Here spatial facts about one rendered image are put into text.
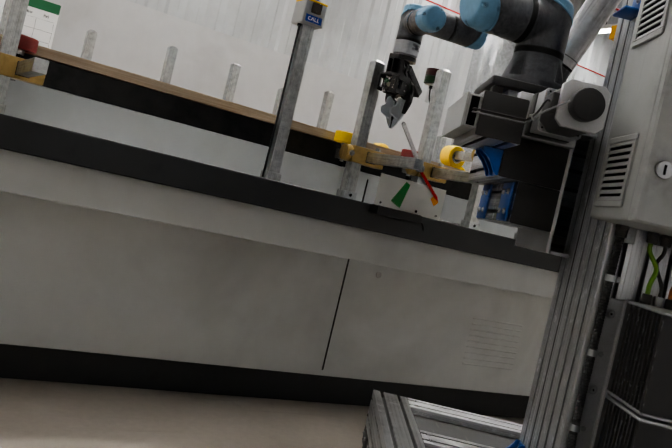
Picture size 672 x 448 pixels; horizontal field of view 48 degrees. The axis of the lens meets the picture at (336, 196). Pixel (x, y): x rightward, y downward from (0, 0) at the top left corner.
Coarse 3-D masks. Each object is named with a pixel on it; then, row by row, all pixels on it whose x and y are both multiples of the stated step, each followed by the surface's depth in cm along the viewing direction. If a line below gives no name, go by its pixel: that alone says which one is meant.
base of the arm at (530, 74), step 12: (516, 48) 179; (528, 48) 176; (540, 48) 174; (516, 60) 177; (528, 60) 175; (540, 60) 174; (552, 60) 175; (504, 72) 179; (516, 72) 176; (528, 72) 173; (540, 72) 173; (552, 72) 174; (540, 84) 173; (552, 84) 173
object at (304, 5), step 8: (296, 0) 218; (304, 0) 214; (312, 0) 214; (296, 8) 217; (304, 8) 213; (296, 16) 216; (304, 16) 213; (320, 16) 215; (296, 24) 218; (312, 24) 214
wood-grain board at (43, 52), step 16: (48, 48) 201; (80, 64) 206; (96, 64) 208; (128, 80) 212; (144, 80) 215; (192, 96) 222; (208, 96) 224; (240, 112) 230; (256, 112) 233; (304, 128) 241; (320, 128) 244; (368, 144) 254
